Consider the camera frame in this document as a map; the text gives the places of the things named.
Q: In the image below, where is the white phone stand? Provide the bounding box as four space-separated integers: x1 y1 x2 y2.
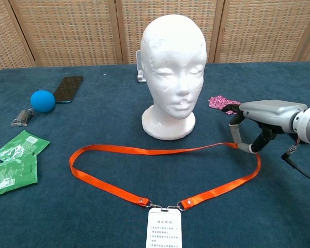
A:
135 50 147 84

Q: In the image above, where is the pink patterned packet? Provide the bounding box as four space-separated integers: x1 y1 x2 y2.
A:
208 95 241 116

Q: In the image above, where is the white styrofoam mannequin head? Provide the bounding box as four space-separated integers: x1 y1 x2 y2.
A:
141 14 207 141

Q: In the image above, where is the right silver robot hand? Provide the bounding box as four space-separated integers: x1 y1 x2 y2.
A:
221 100 308 155

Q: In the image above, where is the black smartphone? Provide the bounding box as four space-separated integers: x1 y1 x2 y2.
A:
53 75 84 104

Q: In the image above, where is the orange lanyard strap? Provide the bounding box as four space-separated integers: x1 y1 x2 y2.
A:
69 141 261 212

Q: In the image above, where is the woven folding screen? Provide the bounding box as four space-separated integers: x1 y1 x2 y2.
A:
0 0 310 75

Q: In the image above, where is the green foil packet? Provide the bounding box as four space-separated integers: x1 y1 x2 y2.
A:
0 154 39 199
0 130 51 163

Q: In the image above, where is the blue ball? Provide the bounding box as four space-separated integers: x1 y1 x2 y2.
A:
30 89 56 113

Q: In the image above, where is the blue table cloth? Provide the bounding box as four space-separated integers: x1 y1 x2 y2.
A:
0 61 310 248

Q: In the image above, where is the white ID badge holder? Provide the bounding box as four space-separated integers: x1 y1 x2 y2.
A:
145 207 183 248

